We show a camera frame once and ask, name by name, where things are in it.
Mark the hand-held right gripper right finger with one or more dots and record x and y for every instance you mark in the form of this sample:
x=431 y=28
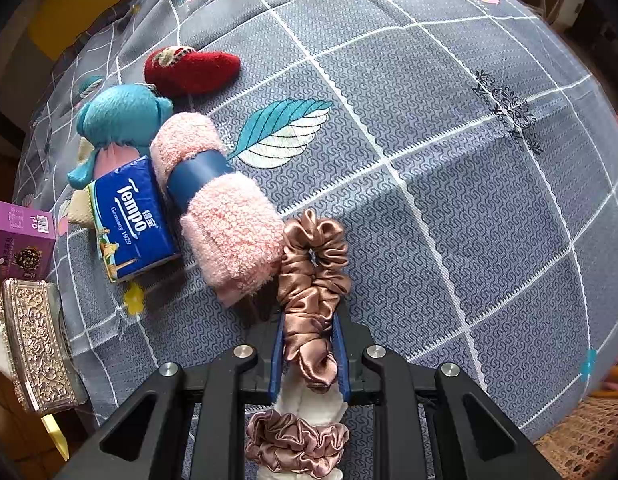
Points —
x=342 y=365

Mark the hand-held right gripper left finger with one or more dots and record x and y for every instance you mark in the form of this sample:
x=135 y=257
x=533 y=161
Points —
x=275 y=360

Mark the white knitted cloth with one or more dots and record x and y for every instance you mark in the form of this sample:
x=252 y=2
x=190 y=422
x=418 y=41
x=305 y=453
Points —
x=295 y=401

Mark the rose gold satin scrunchie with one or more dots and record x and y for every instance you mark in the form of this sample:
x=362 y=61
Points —
x=309 y=310

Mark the dusty pink satin scrunchie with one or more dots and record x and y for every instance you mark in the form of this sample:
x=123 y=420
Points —
x=289 y=440

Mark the blue tissue pack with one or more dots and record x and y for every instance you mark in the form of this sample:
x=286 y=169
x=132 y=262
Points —
x=129 y=215

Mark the grey printed blanket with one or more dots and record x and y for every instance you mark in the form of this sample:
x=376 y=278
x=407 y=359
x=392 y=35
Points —
x=439 y=185

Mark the ornate gold tissue box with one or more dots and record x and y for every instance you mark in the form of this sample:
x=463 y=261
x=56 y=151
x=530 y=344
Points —
x=36 y=345

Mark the woven rattan seat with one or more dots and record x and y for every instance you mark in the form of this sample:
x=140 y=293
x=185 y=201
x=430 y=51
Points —
x=589 y=440

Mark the purple box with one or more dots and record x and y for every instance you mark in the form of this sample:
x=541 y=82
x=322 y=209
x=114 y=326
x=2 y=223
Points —
x=19 y=245

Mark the blue plush toy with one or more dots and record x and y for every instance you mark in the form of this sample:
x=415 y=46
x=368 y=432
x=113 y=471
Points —
x=119 y=115

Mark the red plush heart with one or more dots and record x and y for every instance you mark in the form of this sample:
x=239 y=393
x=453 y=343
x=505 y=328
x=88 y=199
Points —
x=199 y=72

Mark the cardboard box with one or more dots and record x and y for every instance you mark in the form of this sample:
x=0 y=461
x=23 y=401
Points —
x=566 y=0

